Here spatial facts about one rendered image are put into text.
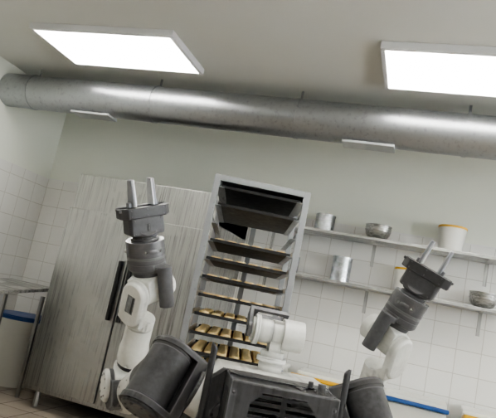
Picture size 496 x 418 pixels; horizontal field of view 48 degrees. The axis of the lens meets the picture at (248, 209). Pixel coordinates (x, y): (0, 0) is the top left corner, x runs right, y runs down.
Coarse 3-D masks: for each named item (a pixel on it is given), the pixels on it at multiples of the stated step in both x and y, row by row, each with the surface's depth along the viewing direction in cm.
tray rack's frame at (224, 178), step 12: (228, 180) 275; (240, 180) 276; (264, 192) 298; (276, 192) 277; (288, 192) 275; (300, 192) 275; (216, 216) 334; (252, 228) 335; (252, 240) 334; (288, 240) 333; (288, 252) 331; (204, 288) 327; (240, 288) 330; (276, 300) 327; (192, 336) 323
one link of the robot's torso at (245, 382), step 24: (216, 360) 121; (264, 360) 116; (216, 384) 108; (240, 384) 97; (264, 384) 99; (288, 384) 104; (312, 384) 105; (192, 408) 110; (216, 408) 107; (240, 408) 96; (264, 408) 126; (288, 408) 97; (312, 408) 98; (336, 408) 98
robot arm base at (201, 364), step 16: (160, 336) 115; (192, 352) 114; (192, 368) 114; (192, 384) 112; (128, 400) 106; (144, 400) 105; (176, 400) 109; (144, 416) 109; (160, 416) 107; (176, 416) 107
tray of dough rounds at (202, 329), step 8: (200, 328) 275; (208, 328) 304; (216, 328) 303; (224, 328) 317; (208, 336) 266; (216, 336) 266; (224, 336) 268; (232, 336) 300; (240, 336) 282; (248, 344) 266; (256, 344) 266; (264, 344) 268
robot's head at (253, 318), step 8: (248, 312) 123; (256, 312) 121; (264, 312) 121; (272, 312) 121; (280, 312) 121; (248, 320) 120; (256, 320) 118; (280, 320) 123; (248, 328) 117; (256, 328) 116; (248, 336) 119
